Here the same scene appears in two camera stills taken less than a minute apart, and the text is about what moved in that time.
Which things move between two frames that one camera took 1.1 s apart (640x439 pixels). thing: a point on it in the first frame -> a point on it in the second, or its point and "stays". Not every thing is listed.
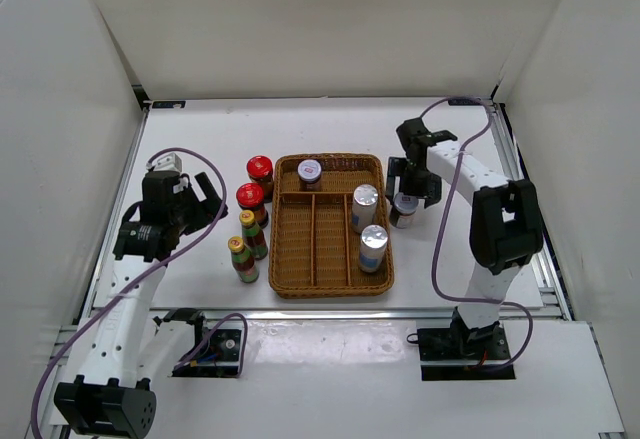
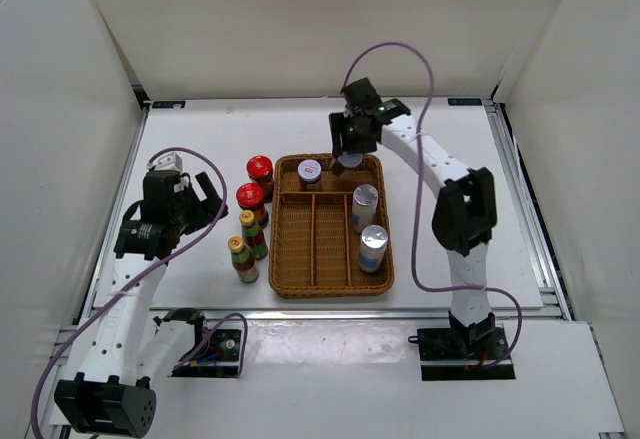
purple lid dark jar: (309, 172) stays
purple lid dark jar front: (403, 210) -> (350, 161)
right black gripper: (430, 191) -> (339, 124)
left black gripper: (205, 211) stays
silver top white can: (364, 201) stays
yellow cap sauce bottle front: (245, 268) stays
